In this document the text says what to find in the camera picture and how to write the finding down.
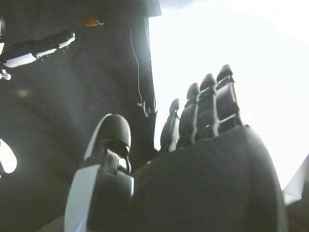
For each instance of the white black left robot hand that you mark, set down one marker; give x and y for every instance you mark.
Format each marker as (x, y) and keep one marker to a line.
(193, 188)

